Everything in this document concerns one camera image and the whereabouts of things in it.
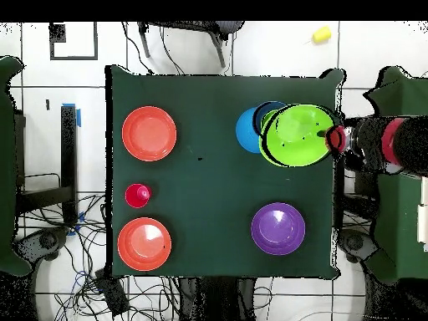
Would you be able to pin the black power strip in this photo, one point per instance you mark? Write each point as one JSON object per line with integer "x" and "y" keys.
{"x": 112, "y": 294}

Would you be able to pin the yellow smooth plastic cup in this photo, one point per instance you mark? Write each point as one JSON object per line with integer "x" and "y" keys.
{"x": 322, "y": 34}

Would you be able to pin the dark green tablecloth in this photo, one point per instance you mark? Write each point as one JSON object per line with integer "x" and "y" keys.
{"x": 200, "y": 187}

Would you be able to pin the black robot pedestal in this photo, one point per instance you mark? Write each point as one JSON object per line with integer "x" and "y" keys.
{"x": 217, "y": 301}

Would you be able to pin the purple plastic bowl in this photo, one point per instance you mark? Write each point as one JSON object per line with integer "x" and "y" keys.
{"x": 278, "y": 229}

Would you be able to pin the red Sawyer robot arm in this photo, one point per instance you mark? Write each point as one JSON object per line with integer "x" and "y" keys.
{"x": 388, "y": 143}

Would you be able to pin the red plastic cup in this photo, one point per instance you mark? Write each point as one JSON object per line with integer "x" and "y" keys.
{"x": 137, "y": 195}

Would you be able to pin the black square frame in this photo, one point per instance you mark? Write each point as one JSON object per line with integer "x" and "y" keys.
{"x": 57, "y": 33}

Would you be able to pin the light blue plastic bowl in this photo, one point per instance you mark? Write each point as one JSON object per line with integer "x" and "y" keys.
{"x": 245, "y": 133}

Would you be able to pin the black chair base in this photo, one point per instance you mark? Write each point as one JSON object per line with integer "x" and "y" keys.
{"x": 354, "y": 242}
{"x": 46, "y": 240}

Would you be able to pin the black metal stand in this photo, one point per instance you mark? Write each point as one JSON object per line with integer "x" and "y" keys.
{"x": 68, "y": 150}
{"x": 364, "y": 194}

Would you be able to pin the orange plastic bowl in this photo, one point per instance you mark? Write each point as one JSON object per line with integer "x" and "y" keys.
{"x": 143, "y": 244}
{"x": 148, "y": 133}

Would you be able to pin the light green plastic bowl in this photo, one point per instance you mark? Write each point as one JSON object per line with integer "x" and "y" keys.
{"x": 294, "y": 140}

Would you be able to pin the grey metal-legged chair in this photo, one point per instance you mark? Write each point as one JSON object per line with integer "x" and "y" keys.
{"x": 227, "y": 26}

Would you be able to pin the white panel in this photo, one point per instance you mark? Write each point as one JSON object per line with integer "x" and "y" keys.
{"x": 423, "y": 217}

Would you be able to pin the blue tape strip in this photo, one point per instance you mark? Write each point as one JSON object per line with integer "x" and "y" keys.
{"x": 79, "y": 118}

